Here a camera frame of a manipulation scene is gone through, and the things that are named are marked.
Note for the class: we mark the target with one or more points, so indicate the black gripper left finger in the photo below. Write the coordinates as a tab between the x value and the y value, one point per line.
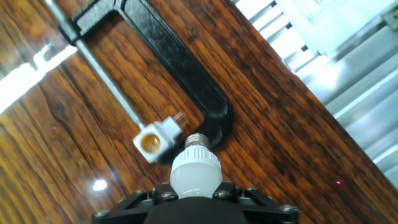
136	205

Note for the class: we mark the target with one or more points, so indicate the black C-clamp with steel screw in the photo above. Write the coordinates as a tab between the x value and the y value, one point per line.
174	56

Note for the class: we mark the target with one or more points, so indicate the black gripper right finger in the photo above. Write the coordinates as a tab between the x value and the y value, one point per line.
258	203

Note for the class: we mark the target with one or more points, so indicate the white LED light bulb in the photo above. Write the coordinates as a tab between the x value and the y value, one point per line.
196	171

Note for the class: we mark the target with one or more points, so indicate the thin aluminium pole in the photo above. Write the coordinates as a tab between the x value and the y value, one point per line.
392	18

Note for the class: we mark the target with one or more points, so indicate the printed paper sheet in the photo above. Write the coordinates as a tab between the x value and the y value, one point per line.
329	21

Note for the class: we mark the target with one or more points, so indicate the white lamp socket adapter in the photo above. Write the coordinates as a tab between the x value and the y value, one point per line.
155	140

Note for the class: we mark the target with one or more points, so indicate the brown wooden board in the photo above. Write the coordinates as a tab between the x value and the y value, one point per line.
280	140

